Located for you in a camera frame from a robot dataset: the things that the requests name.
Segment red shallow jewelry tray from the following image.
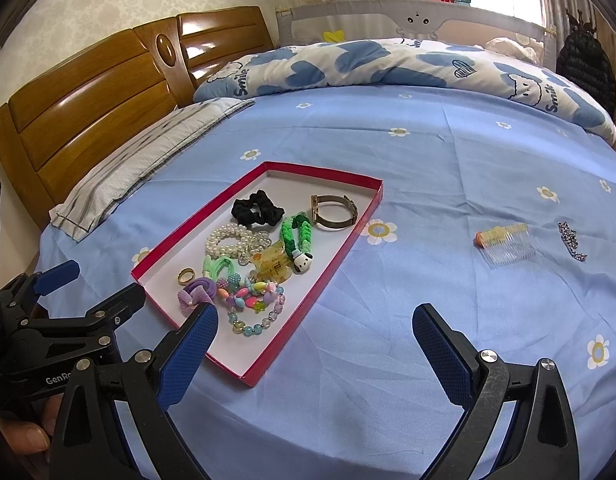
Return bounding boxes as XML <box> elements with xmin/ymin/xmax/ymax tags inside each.
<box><xmin>131</xmin><ymin>162</ymin><xmax>383</xmax><ymax>387</ymax></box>

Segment person's left hand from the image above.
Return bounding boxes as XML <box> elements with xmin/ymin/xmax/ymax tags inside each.
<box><xmin>0</xmin><ymin>393</ymin><xmax>63</xmax><ymax>463</ymax></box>

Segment grey striped pillow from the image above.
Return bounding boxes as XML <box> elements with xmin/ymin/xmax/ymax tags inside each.
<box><xmin>49</xmin><ymin>98</ymin><xmax>254</xmax><ymax>242</ymax></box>

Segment light green hair clip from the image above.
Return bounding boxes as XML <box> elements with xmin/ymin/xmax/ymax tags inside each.
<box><xmin>202</xmin><ymin>255</ymin><xmax>235</xmax><ymax>281</ymax></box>

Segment wooden headboard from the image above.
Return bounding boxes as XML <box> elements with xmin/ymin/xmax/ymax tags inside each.
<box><xmin>0</xmin><ymin>6</ymin><xmax>273</xmax><ymax>229</ymax></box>

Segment amber hair claw clip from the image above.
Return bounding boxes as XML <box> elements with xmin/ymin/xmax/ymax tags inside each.
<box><xmin>250</xmin><ymin>240</ymin><xmax>293</xmax><ymax>284</ymax></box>

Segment black scrunchie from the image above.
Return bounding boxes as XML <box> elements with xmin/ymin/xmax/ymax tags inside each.
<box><xmin>231</xmin><ymin>190</ymin><xmax>285</xmax><ymax>228</ymax></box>

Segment green braided dog charm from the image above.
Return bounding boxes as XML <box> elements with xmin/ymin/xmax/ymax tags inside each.
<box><xmin>280</xmin><ymin>212</ymin><xmax>312</xmax><ymax>274</ymax></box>

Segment hair comb with pastel beads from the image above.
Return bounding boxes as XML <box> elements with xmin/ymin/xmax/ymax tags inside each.
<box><xmin>474</xmin><ymin>223</ymin><xmax>535</xmax><ymax>269</ymax></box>

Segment blue floral bed sheet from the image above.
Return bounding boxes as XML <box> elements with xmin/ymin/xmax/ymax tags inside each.
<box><xmin>39</xmin><ymin>87</ymin><xmax>616</xmax><ymax>479</ymax></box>

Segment blue white heart duvet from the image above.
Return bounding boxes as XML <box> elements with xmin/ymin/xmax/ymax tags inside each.
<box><xmin>193</xmin><ymin>38</ymin><xmax>616</xmax><ymax>144</ymax></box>

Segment black quilted bag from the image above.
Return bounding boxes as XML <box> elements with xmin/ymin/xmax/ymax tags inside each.
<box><xmin>556</xmin><ymin>10</ymin><xmax>616</xmax><ymax>117</ymax></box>

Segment purple bow hair tie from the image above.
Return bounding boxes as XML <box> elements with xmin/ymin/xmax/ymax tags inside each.
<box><xmin>176</xmin><ymin>276</ymin><xmax>218</xmax><ymax>319</ymax></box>

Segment clear blue bead bracelet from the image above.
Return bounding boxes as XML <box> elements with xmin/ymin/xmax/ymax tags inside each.
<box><xmin>226</xmin><ymin>286</ymin><xmax>288</xmax><ymax>338</ymax></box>

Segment white pearl bracelet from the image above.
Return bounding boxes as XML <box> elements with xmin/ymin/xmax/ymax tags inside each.
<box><xmin>204</xmin><ymin>223</ymin><xmax>274</xmax><ymax>264</ymax></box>

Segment silver chain necklace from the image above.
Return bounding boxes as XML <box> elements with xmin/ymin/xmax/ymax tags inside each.
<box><xmin>557</xmin><ymin>220</ymin><xmax>588</xmax><ymax>264</ymax></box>

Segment bronze mesh bracelet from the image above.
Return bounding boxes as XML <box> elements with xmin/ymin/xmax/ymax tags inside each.
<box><xmin>310</xmin><ymin>193</ymin><xmax>360</xmax><ymax>232</ymax></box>

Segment grey bed guard rail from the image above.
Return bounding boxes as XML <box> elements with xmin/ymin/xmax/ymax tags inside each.
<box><xmin>276</xmin><ymin>0</ymin><xmax>558</xmax><ymax>70</ymax></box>

